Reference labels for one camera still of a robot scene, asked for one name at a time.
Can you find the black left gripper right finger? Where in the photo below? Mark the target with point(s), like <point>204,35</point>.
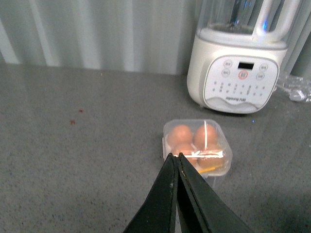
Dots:
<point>213,215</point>

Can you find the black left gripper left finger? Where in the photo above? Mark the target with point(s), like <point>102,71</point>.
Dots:
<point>158,212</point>

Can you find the clear plastic egg box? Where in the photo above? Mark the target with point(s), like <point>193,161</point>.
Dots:
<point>213,178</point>

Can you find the yellow rubber band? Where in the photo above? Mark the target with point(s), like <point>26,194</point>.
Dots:
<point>210,169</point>

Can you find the white Joyoung blender appliance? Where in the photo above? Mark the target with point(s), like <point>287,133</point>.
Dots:
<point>238,49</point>

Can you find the clear plastic bag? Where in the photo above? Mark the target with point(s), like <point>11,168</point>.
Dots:
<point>297,88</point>

